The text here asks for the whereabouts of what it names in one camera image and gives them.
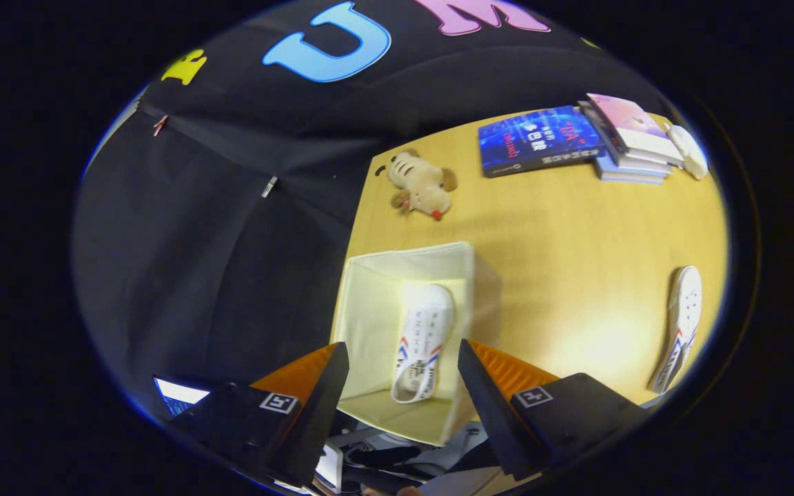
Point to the pink cover book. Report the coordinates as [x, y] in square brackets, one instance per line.
[635, 127]

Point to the silver clip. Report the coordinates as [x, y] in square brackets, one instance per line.
[269, 186]

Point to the dark blue book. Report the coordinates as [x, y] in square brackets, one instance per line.
[538, 141]

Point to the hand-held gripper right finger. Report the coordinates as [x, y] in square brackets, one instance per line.
[486, 413]

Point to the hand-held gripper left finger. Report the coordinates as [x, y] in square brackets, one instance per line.
[318, 413]

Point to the computer screen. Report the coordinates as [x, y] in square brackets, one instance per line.
[180, 396]

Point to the cream fabric storage box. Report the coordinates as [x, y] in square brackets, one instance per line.
[369, 324]

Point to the white canvas shoe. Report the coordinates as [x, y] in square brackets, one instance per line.
[683, 317]
[424, 337]

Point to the beige striped plush toy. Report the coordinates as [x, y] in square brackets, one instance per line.
[421, 182]

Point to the black cover book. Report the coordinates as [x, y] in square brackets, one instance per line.
[600, 127]

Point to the white plush toy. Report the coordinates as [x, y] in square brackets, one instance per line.
[690, 151]

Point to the red clip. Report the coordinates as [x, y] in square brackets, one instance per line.
[160, 125]

